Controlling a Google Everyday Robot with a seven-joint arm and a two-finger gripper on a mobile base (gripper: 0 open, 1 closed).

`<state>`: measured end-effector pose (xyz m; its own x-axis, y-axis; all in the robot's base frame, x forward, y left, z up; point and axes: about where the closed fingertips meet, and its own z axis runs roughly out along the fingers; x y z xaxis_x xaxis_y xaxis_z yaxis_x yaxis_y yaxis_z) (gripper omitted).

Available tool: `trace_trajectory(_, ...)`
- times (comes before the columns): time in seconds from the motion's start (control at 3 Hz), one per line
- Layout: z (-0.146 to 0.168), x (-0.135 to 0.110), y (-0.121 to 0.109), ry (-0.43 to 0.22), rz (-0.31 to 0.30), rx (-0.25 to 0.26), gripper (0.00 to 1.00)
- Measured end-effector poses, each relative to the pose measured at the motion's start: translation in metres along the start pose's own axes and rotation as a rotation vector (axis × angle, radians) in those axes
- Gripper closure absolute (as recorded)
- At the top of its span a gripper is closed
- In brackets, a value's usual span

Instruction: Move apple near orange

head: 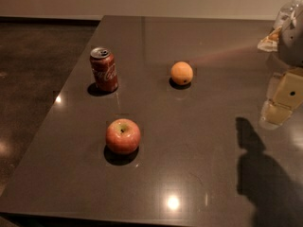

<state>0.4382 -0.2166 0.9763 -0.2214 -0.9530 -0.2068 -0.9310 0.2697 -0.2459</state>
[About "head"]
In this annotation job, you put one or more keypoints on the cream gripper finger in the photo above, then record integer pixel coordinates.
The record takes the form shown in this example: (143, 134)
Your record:
(270, 42)
(284, 96)

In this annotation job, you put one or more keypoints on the red apple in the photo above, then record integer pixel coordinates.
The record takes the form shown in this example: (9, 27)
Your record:
(123, 136)

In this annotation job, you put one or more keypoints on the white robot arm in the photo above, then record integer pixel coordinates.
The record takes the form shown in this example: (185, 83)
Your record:
(289, 55)

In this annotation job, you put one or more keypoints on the clear plastic water bottle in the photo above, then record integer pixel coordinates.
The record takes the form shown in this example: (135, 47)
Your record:
(285, 12)

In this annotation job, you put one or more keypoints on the orange fruit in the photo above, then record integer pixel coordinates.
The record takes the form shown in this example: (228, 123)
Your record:
(181, 73)

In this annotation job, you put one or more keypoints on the red Coca-Cola can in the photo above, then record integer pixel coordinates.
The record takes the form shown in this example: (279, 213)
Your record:
(104, 69)

